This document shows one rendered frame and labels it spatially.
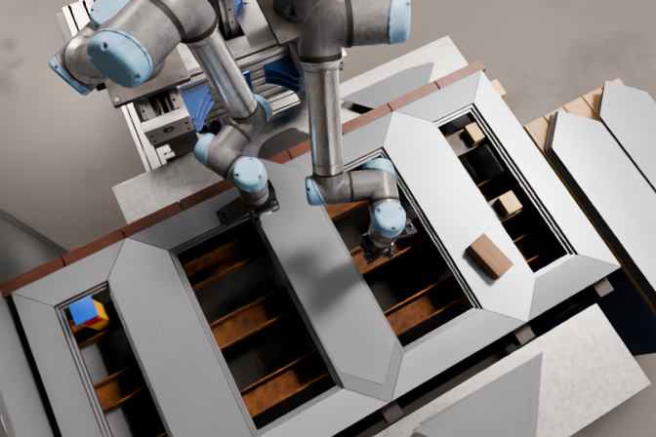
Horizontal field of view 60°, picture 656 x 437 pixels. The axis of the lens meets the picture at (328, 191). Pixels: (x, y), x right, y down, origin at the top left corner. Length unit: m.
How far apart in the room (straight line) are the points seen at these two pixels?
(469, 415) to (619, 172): 0.87
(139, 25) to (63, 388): 1.00
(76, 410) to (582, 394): 1.38
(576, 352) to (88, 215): 2.01
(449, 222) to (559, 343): 0.48
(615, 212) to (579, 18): 1.66
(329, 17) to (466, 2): 2.06
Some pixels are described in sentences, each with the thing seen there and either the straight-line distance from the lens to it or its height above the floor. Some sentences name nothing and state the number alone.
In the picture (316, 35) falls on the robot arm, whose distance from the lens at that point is 1.23.
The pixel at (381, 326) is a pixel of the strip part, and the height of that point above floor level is 0.85.
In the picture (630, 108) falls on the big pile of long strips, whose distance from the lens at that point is 2.10.
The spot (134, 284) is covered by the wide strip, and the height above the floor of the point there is 0.85.
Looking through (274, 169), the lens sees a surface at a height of 0.85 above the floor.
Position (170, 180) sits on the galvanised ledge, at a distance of 1.95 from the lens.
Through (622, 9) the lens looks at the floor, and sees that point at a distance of 3.53.
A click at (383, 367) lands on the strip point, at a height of 0.85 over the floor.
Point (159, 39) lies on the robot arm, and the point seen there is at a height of 1.55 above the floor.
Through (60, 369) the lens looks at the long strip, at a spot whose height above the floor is 0.85.
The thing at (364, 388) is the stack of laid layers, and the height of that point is 0.85.
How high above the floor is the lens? 2.45
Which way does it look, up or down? 70 degrees down
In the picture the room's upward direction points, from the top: 6 degrees clockwise
